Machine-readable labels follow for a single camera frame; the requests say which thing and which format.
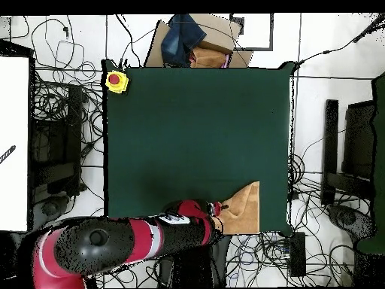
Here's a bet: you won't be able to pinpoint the striped black rod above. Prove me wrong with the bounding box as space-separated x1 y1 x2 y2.
0 144 17 166

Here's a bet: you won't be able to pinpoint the tangled black floor cables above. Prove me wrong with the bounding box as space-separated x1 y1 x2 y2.
225 150 362 288
8 14 106 218

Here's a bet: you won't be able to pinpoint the orange folded cloth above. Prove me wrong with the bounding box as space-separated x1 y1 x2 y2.
189 46 231 69

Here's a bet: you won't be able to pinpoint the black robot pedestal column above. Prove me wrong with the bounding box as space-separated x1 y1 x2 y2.
157 236 232 288

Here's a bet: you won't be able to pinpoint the blue denim jeans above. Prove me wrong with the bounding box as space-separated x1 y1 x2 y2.
160 13 208 68

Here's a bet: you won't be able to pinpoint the thin black rectangular frame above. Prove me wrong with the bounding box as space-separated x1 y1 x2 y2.
229 13 274 51

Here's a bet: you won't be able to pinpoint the brown cardboard box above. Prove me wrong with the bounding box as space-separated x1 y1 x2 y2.
143 13 254 69

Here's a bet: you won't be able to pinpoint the black floor stand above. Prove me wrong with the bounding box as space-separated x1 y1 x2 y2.
320 99 377 207
29 84 83 196

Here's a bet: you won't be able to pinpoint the yellow emergency stop button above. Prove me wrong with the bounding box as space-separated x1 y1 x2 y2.
105 70 129 94

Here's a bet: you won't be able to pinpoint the tan terry towel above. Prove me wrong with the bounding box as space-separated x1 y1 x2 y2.
214 181 261 236

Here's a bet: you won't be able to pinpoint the black floor base foot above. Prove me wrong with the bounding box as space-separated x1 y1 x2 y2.
326 203 378 243
32 194 71 225

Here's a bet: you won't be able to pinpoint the black power strip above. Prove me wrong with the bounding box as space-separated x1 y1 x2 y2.
289 232 307 277

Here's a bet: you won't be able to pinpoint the dark green table cloth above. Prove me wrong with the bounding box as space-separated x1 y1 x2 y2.
101 59 296 237

